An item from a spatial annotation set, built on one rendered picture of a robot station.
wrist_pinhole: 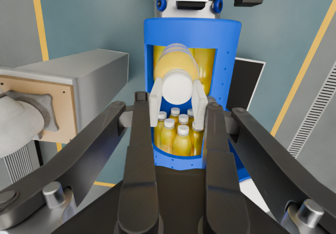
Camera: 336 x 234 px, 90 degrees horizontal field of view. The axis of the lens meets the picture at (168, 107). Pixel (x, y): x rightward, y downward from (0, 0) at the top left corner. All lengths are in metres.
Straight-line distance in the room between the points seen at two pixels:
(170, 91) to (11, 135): 0.62
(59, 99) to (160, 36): 0.54
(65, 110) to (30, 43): 1.38
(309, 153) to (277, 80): 1.07
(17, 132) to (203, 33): 0.66
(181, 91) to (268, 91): 1.81
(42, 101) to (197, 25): 0.67
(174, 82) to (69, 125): 0.73
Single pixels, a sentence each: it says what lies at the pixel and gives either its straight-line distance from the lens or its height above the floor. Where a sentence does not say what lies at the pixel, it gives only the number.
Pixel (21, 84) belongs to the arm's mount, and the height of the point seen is 1.03.
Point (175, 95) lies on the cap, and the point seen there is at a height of 1.47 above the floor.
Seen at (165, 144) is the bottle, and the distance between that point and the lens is 0.65.
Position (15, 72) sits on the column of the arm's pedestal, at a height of 1.00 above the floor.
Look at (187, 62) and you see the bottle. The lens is 0.24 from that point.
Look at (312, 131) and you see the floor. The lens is 2.48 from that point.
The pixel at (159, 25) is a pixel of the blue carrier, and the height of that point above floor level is 1.20.
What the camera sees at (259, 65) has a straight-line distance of 1.71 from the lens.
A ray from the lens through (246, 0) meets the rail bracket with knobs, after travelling 0.71.
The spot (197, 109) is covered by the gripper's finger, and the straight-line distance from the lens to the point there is 0.16.
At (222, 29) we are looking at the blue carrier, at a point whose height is 1.22.
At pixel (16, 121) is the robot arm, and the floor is 1.18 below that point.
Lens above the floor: 1.66
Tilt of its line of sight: 66 degrees down
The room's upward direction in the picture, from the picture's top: 175 degrees counter-clockwise
